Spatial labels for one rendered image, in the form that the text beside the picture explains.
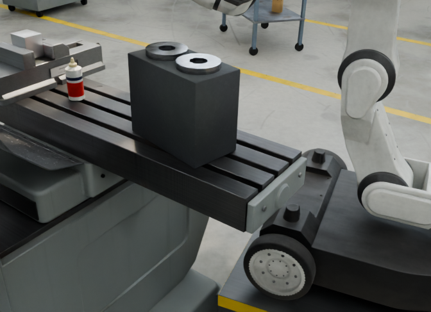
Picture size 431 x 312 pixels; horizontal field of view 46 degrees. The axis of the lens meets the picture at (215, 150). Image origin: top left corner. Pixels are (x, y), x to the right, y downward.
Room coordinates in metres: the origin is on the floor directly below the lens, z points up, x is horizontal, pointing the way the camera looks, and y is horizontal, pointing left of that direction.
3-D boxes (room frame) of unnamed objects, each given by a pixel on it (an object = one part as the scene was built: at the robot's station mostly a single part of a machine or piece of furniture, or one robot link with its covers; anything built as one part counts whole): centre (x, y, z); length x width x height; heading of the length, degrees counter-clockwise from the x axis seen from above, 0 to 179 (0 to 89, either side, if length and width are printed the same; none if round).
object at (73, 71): (1.19, 0.36, 0.99); 0.04 x 0.04 x 0.11
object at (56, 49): (1.33, 0.48, 1.03); 0.12 x 0.06 x 0.04; 55
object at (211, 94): (0.98, 0.07, 1.04); 0.22 x 0.12 x 0.20; 44
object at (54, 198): (1.19, 0.36, 0.80); 0.50 x 0.35 x 0.12; 146
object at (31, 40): (1.29, 0.51, 1.05); 0.06 x 0.05 x 0.06; 55
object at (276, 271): (1.06, -0.19, 0.50); 0.20 x 0.05 x 0.20; 68
